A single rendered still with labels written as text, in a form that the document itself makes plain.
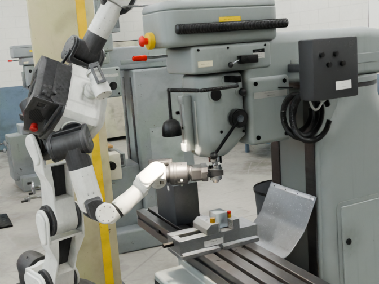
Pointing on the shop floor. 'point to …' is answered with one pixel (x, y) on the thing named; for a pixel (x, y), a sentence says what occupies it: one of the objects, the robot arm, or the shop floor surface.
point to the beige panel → (56, 7)
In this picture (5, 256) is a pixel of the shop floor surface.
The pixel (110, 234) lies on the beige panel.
